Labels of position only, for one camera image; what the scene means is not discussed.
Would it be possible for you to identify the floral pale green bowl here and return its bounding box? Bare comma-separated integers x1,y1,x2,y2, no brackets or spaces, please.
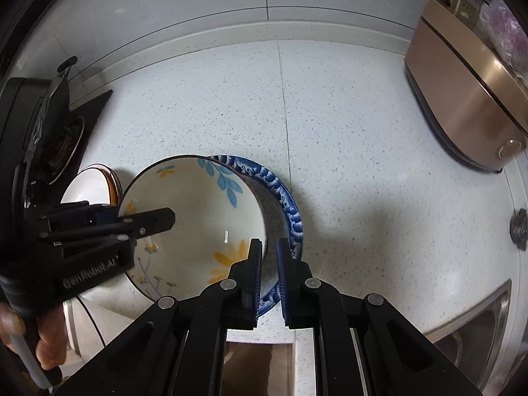
120,155,267,300

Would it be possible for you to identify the person's left hand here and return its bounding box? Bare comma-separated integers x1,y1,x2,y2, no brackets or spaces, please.
0,302,68,370

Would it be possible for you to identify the brown rimmed white bowl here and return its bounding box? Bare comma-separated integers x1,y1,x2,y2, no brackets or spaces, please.
61,164,123,206

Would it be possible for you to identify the black gas stove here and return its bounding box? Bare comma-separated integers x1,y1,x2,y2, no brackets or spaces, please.
25,56,112,206

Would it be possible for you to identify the stainless steel sink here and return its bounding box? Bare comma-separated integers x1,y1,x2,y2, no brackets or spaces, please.
426,281,512,391

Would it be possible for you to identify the blue patterned plate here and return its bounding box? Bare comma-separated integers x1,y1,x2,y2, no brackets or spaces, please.
211,155,303,316

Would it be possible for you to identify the steel wool scrubber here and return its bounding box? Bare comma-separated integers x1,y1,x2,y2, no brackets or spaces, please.
509,208,528,251

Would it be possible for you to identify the rose gold rice cooker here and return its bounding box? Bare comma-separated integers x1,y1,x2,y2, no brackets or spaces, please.
405,0,527,173

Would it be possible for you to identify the pink plastic bag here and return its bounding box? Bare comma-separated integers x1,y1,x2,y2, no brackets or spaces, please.
479,0,528,82

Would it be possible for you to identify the white wall socket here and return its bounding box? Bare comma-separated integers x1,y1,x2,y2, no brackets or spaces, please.
435,0,478,26

